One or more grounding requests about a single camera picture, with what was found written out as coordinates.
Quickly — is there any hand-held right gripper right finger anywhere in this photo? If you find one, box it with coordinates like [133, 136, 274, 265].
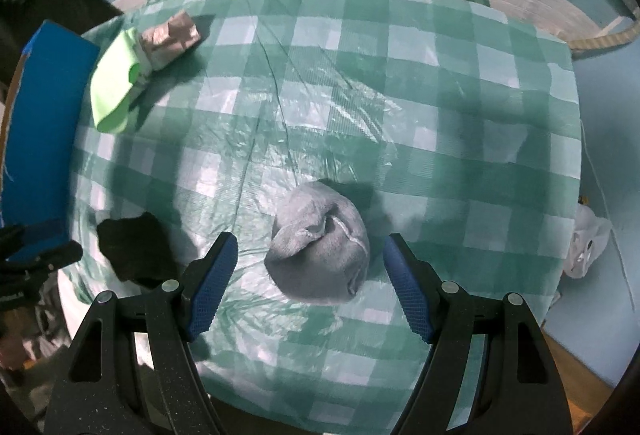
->
[382, 232, 573, 435]

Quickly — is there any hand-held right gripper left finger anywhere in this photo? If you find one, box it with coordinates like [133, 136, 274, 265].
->
[44, 231, 239, 435]

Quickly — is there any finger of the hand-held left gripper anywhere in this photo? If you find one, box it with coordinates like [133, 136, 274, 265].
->
[1, 240, 84, 273]
[0, 224, 28, 250]

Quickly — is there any black sock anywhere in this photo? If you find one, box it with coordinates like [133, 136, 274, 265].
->
[96, 211, 168, 285]

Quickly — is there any grey sock ball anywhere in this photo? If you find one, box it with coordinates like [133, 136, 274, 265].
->
[263, 181, 371, 306]

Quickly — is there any blue cardboard box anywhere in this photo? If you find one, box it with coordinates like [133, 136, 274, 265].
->
[0, 20, 102, 263]

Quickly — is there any light green cloth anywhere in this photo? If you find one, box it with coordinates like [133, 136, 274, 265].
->
[90, 27, 152, 134]

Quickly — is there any pinkish grey patterned cloth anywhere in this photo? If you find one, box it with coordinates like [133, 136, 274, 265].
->
[139, 11, 202, 72]

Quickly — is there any green white checkered tablecloth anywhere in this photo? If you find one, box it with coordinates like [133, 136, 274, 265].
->
[56, 0, 583, 428]

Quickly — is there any white plastic bag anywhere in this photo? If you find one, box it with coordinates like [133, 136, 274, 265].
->
[564, 204, 614, 279]

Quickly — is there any woven beige strip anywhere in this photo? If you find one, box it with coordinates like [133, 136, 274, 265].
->
[569, 17, 640, 52]

